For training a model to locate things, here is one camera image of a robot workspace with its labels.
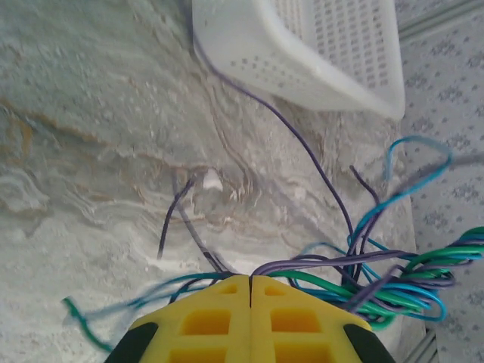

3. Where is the aluminium frame post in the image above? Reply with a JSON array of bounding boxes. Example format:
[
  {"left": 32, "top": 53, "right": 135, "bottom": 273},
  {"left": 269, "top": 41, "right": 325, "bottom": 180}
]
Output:
[{"left": 399, "top": 9, "right": 484, "bottom": 39}]

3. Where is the blue thin cable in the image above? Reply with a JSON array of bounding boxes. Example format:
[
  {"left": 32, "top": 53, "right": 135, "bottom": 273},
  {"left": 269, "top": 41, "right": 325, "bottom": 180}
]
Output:
[
  {"left": 86, "top": 271, "right": 231, "bottom": 315},
  {"left": 290, "top": 264, "right": 449, "bottom": 324},
  {"left": 302, "top": 135, "right": 455, "bottom": 265}
]

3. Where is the purple thin cable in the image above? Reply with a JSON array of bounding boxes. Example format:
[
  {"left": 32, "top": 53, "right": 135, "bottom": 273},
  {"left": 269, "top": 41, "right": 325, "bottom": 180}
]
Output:
[
  {"left": 191, "top": 22, "right": 357, "bottom": 288},
  {"left": 251, "top": 251, "right": 457, "bottom": 315},
  {"left": 157, "top": 178, "right": 196, "bottom": 261}
]

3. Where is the aluminium frame rail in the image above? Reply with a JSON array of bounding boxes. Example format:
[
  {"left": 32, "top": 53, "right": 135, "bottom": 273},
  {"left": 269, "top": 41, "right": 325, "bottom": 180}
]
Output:
[{"left": 400, "top": 327, "right": 440, "bottom": 363}]

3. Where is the grey thin cable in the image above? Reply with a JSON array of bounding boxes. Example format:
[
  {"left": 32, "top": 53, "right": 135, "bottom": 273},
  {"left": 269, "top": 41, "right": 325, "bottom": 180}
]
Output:
[{"left": 172, "top": 169, "right": 235, "bottom": 275}]

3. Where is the white perforated plastic basket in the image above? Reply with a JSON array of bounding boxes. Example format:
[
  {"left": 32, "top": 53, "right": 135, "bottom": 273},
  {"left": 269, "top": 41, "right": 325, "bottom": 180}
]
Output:
[{"left": 191, "top": 0, "right": 406, "bottom": 119}]

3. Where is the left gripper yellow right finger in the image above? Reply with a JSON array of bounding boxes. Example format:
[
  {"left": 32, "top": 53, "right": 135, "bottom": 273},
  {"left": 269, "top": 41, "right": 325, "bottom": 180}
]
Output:
[{"left": 252, "top": 275, "right": 396, "bottom": 363}]

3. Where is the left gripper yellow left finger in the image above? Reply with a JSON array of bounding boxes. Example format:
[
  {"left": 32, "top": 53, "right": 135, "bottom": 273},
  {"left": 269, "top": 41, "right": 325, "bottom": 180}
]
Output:
[{"left": 104, "top": 275, "right": 253, "bottom": 363}]

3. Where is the green thin cable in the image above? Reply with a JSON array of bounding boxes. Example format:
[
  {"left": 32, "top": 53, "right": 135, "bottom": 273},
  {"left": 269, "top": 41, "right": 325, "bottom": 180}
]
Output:
[
  {"left": 61, "top": 296, "right": 114, "bottom": 353},
  {"left": 270, "top": 244, "right": 484, "bottom": 330}
]

